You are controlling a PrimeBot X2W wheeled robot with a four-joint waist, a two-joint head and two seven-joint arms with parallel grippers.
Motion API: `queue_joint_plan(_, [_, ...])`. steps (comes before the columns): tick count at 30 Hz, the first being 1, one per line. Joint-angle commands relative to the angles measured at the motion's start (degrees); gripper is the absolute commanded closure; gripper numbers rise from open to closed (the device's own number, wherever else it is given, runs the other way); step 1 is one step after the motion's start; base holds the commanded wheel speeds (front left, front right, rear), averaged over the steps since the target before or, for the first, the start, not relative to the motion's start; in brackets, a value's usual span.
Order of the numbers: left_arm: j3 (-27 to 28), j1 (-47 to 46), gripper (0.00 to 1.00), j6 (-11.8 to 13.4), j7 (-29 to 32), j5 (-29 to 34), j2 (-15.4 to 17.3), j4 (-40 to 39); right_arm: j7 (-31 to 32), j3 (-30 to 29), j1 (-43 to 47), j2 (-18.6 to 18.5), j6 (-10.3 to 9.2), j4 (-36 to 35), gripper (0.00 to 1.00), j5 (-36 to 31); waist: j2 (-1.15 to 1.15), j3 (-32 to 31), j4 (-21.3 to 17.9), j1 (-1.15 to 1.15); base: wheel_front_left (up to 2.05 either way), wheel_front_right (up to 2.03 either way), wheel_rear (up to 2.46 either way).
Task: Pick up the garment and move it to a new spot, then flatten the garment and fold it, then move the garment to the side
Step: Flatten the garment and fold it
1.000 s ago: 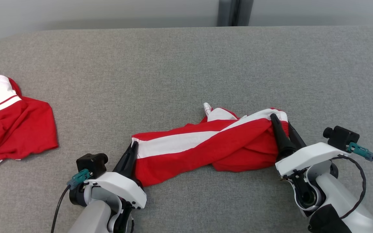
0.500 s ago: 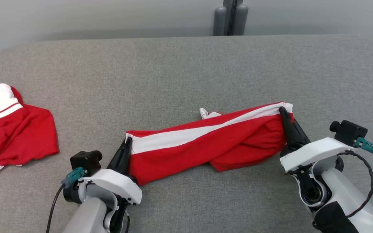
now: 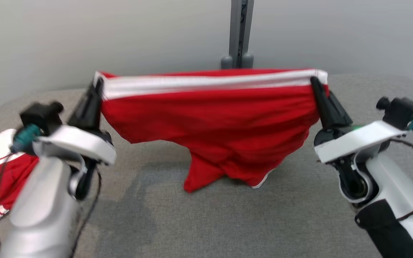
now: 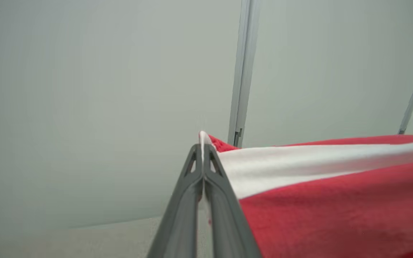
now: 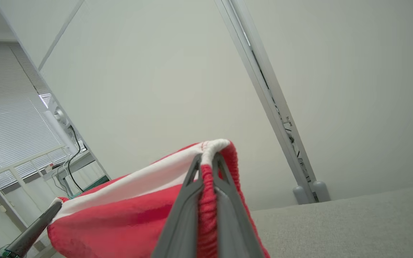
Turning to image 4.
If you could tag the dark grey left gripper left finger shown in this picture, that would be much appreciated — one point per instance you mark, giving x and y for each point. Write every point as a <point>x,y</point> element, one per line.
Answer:
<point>177,218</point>

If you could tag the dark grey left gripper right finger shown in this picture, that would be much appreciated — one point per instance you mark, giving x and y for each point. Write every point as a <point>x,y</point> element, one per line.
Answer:
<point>228,222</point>

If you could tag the red shorts with white stripes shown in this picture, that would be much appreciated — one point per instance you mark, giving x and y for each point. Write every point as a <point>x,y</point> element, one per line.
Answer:
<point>328,200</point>

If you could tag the grey metal partition post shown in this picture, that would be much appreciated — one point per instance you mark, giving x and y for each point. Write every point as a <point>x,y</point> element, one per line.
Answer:
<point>243,71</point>

